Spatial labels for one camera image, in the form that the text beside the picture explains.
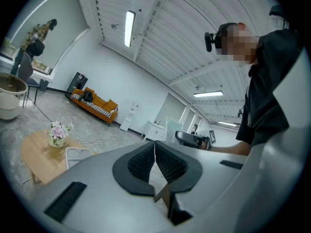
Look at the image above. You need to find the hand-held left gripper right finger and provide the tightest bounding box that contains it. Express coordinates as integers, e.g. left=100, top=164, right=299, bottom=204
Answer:
left=155, top=140, right=248, bottom=226

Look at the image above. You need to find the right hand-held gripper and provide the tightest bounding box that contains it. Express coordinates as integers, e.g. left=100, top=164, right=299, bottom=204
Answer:
left=175, top=129, right=217, bottom=151

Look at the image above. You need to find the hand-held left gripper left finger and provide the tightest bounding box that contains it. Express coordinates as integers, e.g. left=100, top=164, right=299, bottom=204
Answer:
left=30, top=140, right=171, bottom=233

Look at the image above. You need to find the white storage box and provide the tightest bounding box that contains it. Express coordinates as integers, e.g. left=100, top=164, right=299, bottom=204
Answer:
left=65, top=146, right=94, bottom=170

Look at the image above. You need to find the person's right forearm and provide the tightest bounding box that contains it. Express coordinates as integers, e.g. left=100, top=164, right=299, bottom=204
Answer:
left=210, top=141, right=252, bottom=156

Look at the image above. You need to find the white cabinet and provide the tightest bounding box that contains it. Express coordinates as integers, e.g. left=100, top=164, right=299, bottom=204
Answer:
left=142, top=119, right=166, bottom=142

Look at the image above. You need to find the long ceiling light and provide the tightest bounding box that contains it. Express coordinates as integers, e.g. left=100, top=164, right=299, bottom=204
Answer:
left=124, top=10, right=136, bottom=48
left=192, top=90, right=224, bottom=98
left=217, top=120, right=238, bottom=128

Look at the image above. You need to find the white water dispenser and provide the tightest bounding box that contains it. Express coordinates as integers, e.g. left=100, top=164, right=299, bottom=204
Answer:
left=119, top=102, right=140, bottom=133

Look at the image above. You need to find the oval wooden coffee table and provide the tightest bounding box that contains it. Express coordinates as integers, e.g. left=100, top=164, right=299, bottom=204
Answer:
left=20, top=129, right=98, bottom=185

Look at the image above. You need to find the pink flower vase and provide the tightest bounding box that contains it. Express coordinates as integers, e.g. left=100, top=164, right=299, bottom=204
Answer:
left=47, top=120, right=74, bottom=149

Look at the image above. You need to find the orange sofa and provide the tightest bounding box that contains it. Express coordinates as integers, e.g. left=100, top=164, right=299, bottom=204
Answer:
left=69, top=86, right=119, bottom=127

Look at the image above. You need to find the person's black clothing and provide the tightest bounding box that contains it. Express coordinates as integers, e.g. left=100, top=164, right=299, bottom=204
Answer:
left=236, top=28, right=306, bottom=146

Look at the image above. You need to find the black white striped blanket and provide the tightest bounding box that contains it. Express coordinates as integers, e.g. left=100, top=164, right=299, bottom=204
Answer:
left=72, top=93, right=113, bottom=117

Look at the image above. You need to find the person's head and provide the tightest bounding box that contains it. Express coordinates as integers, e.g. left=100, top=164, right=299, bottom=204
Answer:
left=214, top=22, right=259, bottom=67

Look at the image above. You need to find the black bag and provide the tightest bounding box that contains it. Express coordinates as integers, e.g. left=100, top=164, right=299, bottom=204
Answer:
left=81, top=90, right=94, bottom=103

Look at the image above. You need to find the black cabinet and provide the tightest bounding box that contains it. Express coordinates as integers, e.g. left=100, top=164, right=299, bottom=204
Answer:
left=65, top=71, right=89, bottom=100

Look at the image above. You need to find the black bin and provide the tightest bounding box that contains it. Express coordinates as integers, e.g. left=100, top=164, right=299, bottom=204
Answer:
left=38, top=79, right=50, bottom=92

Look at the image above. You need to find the beige round side table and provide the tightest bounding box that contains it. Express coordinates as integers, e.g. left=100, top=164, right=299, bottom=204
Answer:
left=0, top=72, right=29, bottom=120

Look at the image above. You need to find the dark chair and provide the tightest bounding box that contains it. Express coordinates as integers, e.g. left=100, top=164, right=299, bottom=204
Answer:
left=17, top=52, right=41, bottom=107

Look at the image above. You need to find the white floor cable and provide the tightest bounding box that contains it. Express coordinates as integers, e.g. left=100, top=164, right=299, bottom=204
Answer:
left=20, top=177, right=34, bottom=194

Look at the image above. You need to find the black head-worn camera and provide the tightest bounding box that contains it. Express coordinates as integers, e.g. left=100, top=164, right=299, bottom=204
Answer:
left=204, top=32, right=217, bottom=53

